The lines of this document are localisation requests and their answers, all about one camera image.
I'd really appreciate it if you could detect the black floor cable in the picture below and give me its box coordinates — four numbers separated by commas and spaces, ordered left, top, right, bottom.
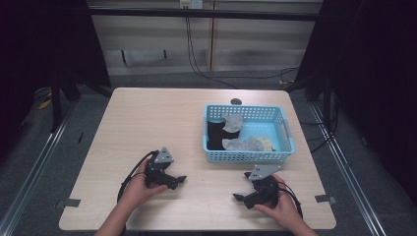
299, 91, 340, 154

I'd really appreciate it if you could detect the yellow object on floor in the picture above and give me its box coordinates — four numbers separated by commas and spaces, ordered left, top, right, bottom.
37, 97, 53, 111

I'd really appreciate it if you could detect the small grey sock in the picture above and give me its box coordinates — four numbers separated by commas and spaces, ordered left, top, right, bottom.
221, 113, 245, 134

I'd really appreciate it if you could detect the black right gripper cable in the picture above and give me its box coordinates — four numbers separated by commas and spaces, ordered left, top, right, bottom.
277, 181, 304, 219

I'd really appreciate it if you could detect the black sock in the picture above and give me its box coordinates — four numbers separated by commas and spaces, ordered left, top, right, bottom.
206, 120, 241, 151

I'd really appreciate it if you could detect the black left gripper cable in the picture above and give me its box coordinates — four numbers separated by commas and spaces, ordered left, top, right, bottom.
116, 149, 160, 205

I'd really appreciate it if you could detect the grey tape strip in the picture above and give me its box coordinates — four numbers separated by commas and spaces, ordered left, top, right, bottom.
314, 194, 337, 205
55, 198, 82, 208

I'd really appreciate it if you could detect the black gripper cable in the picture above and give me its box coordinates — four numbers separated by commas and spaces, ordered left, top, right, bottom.
277, 181, 304, 219
116, 149, 160, 205

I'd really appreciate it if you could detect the black metal stand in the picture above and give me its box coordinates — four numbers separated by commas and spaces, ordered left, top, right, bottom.
49, 77, 64, 134

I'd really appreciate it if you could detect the yellow sock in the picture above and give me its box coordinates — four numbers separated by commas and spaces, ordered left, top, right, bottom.
257, 136, 277, 152

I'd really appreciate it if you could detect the white wall socket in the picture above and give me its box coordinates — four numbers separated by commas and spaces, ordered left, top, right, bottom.
179, 0, 205, 10

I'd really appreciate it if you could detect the person's left hand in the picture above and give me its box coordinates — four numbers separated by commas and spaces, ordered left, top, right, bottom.
118, 158, 169, 211

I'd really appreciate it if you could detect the long grey sock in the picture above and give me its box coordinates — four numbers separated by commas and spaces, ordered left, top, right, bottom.
221, 136, 266, 152

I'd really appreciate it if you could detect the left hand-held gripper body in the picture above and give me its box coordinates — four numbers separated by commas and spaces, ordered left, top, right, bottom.
144, 147, 175, 190

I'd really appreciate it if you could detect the black horizontal frame bar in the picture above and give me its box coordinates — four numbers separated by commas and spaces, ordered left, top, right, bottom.
88, 7, 325, 23

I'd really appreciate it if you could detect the dark curtain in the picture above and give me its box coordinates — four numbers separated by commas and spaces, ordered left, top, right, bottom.
0, 0, 112, 161
284, 0, 417, 206

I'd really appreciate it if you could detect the blue plastic basket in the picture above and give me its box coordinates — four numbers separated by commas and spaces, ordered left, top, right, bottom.
202, 103, 296, 164

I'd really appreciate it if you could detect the black hanging wall cable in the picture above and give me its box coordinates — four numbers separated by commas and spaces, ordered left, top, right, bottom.
184, 7, 300, 90

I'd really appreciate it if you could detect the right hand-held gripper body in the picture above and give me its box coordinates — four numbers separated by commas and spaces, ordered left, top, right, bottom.
242, 164, 283, 210

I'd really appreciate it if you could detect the metal floor rail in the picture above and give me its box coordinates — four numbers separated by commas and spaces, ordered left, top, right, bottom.
309, 103, 388, 236
0, 97, 79, 236

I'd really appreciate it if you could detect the person's right hand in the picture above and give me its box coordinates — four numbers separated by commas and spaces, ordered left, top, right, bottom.
254, 173, 305, 228

